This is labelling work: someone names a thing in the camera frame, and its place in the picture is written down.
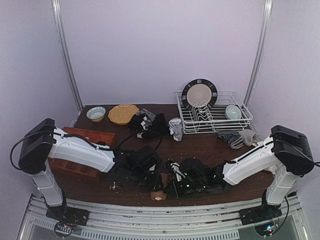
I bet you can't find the blue patterned bowl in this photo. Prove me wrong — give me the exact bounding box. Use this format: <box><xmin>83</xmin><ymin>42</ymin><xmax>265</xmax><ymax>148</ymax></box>
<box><xmin>86</xmin><ymin>106</ymin><xmax>106</xmax><ymax>123</ymax></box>

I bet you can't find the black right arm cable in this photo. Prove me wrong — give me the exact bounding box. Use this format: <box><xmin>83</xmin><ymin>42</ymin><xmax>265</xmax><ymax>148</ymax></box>
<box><xmin>274</xmin><ymin>139</ymin><xmax>320</xmax><ymax>226</ymax></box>

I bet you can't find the white wire dish rack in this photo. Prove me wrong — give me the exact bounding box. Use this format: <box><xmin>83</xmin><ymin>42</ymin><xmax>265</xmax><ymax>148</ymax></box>
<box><xmin>175</xmin><ymin>90</ymin><xmax>253</xmax><ymax>135</ymax></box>

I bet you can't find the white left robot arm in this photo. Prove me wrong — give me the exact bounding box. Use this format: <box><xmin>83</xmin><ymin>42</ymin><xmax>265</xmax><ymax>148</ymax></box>
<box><xmin>9</xmin><ymin>118</ymin><xmax>164</xmax><ymax>222</ymax></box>

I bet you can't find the metal front rail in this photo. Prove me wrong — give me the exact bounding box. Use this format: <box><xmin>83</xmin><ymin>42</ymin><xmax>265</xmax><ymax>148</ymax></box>
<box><xmin>17</xmin><ymin>196</ymin><xmax>312</xmax><ymax>240</ymax></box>

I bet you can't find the grey underwear pile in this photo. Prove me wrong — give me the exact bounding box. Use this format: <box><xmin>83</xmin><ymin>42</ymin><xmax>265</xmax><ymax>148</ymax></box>
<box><xmin>136</xmin><ymin>108</ymin><xmax>156</xmax><ymax>129</ymax></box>

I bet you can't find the black rimmed beige plate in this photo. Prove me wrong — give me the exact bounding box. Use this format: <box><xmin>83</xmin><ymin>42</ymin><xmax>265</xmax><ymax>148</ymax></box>
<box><xmin>181</xmin><ymin>78</ymin><xmax>218</xmax><ymax>111</ymax></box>

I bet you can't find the grey cloth by rack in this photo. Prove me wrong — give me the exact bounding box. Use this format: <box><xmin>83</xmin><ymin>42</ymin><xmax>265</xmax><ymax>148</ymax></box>
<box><xmin>238</xmin><ymin>129</ymin><xmax>262</xmax><ymax>146</ymax></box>

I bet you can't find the brown wooden organizer box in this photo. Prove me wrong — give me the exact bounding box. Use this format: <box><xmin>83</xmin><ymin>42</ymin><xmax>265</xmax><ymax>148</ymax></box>
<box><xmin>48</xmin><ymin>127</ymin><xmax>117</xmax><ymax>182</ymax></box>

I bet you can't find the right metal corner post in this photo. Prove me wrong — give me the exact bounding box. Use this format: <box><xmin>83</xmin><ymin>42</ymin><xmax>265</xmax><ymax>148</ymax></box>
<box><xmin>243</xmin><ymin>0</ymin><xmax>273</xmax><ymax>107</ymax></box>

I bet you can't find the yellow dotted plate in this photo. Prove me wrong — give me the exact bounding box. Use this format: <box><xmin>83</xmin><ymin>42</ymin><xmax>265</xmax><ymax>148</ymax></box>
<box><xmin>108</xmin><ymin>104</ymin><xmax>139</xmax><ymax>125</ymax></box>

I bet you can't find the blue striped underwear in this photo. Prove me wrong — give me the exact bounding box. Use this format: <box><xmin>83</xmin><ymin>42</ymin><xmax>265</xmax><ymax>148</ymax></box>
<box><xmin>217</xmin><ymin>130</ymin><xmax>244</xmax><ymax>150</ymax></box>

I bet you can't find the grey white underwear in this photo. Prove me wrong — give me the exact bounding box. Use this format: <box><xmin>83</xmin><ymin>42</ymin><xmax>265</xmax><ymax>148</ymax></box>
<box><xmin>168</xmin><ymin>117</ymin><xmax>183</xmax><ymax>142</ymax></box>

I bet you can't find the left metal corner post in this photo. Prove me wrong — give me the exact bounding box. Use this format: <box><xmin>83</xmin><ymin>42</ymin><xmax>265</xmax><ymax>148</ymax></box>
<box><xmin>51</xmin><ymin>0</ymin><xmax>84</xmax><ymax>111</ymax></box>

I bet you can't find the light green bowl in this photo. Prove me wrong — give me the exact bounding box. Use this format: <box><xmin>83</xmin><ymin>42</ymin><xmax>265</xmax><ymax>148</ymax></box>
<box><xmin>225</xmin><ymin>104</ymin><xmax>242</xmax><ymax>120</ymax></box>

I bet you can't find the black underwear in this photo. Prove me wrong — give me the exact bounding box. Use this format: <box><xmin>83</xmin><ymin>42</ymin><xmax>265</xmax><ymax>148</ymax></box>
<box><xmin>128</xmin><ymin>113</ymin><xmax>170</xmax><ymax>140</ymax></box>

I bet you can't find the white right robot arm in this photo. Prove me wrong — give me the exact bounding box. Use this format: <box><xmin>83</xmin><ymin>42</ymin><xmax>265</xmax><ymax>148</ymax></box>
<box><xmin>163</xmin><ymin>125</ymin><xmax>319</xmax><ymax>225</ymax></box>

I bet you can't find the metal corner post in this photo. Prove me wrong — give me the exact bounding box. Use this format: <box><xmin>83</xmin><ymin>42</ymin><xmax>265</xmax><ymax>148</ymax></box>
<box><xmin>243</xmin><ymin>0</ymin><xmax>273</xmax><ymax>107</ymax></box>
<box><xmin>51</xmin><ymin>0</ymin><xmax>84</xmax><ymax>111</ymax></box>

